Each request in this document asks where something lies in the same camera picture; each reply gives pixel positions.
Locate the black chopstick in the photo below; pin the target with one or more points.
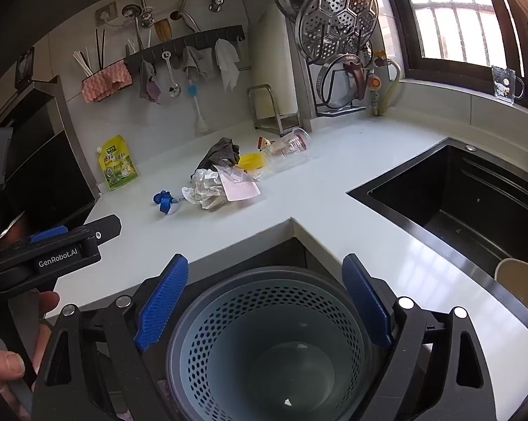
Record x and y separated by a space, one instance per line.
98 50
103 50

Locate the small black wall gadget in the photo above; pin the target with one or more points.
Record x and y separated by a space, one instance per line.
25 66

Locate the black kitchen sink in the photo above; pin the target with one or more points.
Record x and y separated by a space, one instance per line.
443 193

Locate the hanging white cloth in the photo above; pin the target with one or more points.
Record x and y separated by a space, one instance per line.
226 63

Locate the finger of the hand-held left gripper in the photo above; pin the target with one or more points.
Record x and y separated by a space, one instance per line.
93 228

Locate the hanging metal spoon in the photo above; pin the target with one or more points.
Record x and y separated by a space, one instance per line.
172 85

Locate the black pot lid rack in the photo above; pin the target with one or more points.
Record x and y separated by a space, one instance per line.
312 96

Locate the white red printed snack bag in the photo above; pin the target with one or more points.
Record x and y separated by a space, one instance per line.
242 188

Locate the white wall outlet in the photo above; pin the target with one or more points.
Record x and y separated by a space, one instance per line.
106 14

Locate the dark grey rag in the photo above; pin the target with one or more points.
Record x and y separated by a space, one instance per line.
220 151

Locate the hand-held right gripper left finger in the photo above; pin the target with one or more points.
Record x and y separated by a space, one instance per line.
163 302

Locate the perforated steel steamer plate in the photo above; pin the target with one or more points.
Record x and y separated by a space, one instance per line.
334 22

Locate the steel cutting board stand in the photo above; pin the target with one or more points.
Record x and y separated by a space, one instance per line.
286 125

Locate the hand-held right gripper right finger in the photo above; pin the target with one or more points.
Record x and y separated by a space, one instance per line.
365 302

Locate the black kitchen appliance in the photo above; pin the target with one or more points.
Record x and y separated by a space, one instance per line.
49 175

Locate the bundle of white chopsticks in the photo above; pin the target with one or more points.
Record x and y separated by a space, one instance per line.
84 63

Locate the white cutting board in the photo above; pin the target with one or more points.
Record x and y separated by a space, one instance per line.
277 61

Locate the clear plastic cup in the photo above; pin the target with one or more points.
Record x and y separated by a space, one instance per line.
290 149

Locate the black wall hook rail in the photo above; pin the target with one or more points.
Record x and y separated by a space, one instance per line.
202 37

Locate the dark framed window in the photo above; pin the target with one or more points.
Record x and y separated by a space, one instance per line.
448 17

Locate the beige bowl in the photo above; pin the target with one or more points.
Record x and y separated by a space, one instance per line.
520 285

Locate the small blue plastic piece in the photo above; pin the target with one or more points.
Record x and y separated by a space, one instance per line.
164 201

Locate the person's left hand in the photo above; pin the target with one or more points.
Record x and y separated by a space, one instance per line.
47 305

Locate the white blue bottle brush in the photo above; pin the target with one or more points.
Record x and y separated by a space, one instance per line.
199 118

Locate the yellow green spout pouch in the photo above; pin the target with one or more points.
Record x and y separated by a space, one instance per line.
117 166

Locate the hanging purple grey cloth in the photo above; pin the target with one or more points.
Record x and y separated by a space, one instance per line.
149 83

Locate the pink wavy dish cloth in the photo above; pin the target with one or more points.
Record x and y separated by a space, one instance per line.
106 82

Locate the crumpled clear plastic bag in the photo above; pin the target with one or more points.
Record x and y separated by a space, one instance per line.
202 190

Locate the grey perforated waste bin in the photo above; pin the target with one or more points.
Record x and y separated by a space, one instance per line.
268 351

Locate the clear printed mug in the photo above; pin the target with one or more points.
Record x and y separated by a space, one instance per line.
505 85

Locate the yellow plastic container lid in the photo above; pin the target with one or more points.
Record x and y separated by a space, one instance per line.
251 161

